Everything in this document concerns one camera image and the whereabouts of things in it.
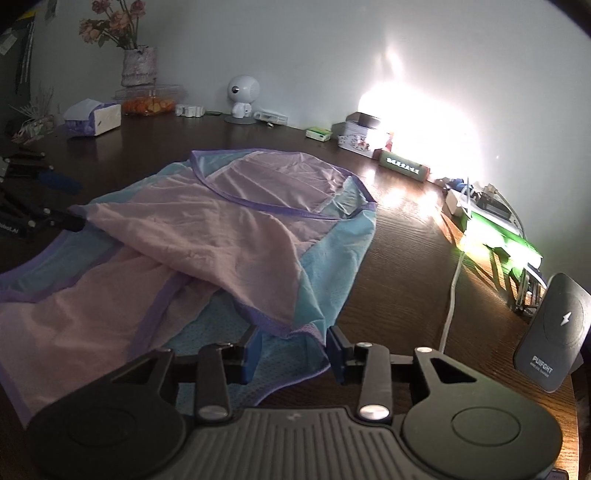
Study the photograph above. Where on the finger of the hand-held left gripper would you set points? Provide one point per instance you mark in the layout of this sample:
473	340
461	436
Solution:
67	220
60	181

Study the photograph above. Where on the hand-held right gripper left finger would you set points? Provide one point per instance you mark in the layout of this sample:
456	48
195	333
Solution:
251	360

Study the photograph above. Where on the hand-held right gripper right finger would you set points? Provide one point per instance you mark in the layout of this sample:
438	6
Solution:
336	357

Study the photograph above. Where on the pink and blue mesh shirt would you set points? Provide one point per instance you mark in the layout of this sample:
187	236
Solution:
207	230

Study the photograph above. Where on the dried white branch ornament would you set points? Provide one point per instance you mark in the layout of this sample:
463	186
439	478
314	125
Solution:
32	127

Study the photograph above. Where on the purple tissue pack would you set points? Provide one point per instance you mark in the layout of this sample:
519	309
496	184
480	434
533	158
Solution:
94	120

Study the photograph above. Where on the clear plastic food container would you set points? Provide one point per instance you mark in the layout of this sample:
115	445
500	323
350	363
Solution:
150	104

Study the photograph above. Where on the dark cabinet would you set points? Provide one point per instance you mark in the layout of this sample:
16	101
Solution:
23	60

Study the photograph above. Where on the grey stone vase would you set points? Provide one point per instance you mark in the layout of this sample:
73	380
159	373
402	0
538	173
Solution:
137	67

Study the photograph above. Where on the white clip holder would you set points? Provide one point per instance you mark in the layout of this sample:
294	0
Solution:
189	110

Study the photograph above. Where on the dried roses bouquet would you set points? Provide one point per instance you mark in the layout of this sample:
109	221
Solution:
115	21

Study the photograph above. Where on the small green box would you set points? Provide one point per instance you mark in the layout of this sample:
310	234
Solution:
467	226

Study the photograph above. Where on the white robot figurine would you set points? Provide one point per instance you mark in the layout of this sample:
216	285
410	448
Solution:
242	92

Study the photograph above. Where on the long green box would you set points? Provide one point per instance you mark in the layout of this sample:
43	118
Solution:
404	166

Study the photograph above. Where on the metal hex key set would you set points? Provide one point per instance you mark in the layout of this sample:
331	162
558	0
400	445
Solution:
528	290

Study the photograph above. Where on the flat green box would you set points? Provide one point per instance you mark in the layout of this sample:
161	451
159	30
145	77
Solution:
508	240

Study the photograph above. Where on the blue clips pile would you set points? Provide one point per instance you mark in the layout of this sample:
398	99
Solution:
452	183

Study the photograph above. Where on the white printed tin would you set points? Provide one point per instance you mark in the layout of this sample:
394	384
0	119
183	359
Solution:
358	141

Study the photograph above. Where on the white rectangular device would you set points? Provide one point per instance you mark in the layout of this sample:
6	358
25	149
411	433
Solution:
271	117

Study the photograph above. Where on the power strip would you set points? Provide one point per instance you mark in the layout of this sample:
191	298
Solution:
496	205

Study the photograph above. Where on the small red box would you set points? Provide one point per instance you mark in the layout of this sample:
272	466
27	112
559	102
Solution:
390	141

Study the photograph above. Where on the green and white box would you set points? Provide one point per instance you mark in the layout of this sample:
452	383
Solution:
318	134

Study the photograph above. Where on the grey box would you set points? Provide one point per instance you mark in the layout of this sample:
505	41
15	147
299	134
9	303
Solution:
362	120

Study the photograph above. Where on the wall paper note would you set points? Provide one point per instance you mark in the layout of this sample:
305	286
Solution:
50	9

